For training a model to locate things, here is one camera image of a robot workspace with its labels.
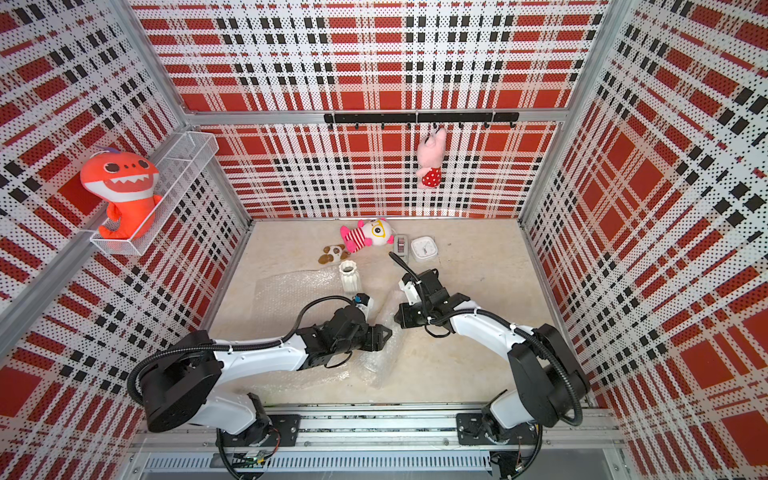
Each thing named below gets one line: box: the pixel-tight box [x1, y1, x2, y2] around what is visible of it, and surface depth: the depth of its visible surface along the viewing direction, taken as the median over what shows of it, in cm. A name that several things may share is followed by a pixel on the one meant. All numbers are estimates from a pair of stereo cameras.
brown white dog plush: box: [318, 244, 351, 265], surface depth 110 cm
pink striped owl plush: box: [340, 218, 395, 253], surface depth 110 cm
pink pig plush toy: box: [416, 127, 447, 189], surface depth 95 cm
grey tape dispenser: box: [394, 234, 409, 263], surface depth 110 cm
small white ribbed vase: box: [339, 260, 361, 298], surface depth 88 cm
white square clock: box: [411, 236, 438, 262], surface depth 110 cm
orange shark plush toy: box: [80, 147, 163, 240], surface depth 64 cm
